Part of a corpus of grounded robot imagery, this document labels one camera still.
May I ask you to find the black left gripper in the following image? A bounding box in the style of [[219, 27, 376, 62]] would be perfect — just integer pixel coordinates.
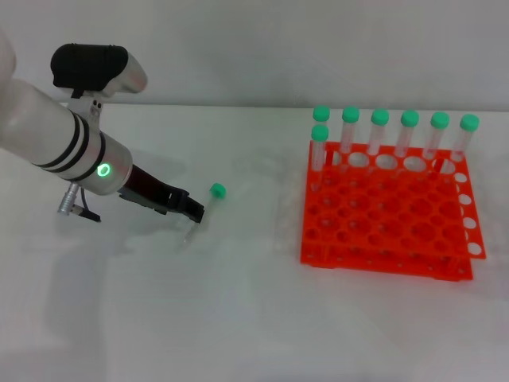
[[117, 163, 208, 224]]

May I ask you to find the green capped clear test tube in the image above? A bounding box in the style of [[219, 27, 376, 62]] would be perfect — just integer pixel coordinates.
[[338, 106, 361, 174], [312, 105, 332, 132], [311, 124, 331, 192], [393, 109, 421, 159], [181, 181, 227, 246], [421, 111, 451, 161], [449, 114, 480, 163], [366, 108, 390, 157]]

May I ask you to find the orange test tube rack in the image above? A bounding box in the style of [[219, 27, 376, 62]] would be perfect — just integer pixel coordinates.
[[298, 139, 488, 283]]

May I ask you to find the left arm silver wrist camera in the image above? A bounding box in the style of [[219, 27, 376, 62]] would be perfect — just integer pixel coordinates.
[[50, 42, 149, 100]]

